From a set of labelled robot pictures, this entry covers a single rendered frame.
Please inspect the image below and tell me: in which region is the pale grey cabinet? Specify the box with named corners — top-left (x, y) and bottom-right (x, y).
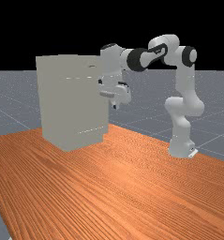
top-left (35, 53), bottom-right (115, 154)

